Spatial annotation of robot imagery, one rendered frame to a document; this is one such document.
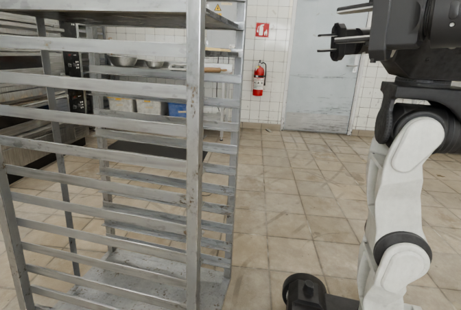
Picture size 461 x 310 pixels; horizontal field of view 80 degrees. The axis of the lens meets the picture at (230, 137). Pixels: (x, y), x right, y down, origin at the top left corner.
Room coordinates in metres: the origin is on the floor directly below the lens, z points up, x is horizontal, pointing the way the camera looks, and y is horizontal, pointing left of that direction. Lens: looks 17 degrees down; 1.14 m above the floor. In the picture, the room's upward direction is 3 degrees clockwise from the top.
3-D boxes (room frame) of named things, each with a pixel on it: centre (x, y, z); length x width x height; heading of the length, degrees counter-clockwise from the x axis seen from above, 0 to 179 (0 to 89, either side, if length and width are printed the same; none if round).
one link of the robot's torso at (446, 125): (0.70, -0.48, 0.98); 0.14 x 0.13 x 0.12; 167
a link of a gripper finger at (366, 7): (0.50, -0.20, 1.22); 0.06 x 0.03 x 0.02; 51
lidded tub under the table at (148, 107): (3.94, 1.15, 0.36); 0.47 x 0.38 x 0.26; 176
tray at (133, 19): (0.88, 0.33, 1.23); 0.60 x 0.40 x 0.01; 77
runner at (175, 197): (0.69, 0.37, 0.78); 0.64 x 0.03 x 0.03; 77
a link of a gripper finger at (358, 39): (0.50, -0.20, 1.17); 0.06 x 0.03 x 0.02; 51
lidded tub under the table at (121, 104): (3.97, 1.54, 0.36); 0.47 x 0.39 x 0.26; 174
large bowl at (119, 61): (3.95, 1.55, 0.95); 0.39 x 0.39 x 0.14
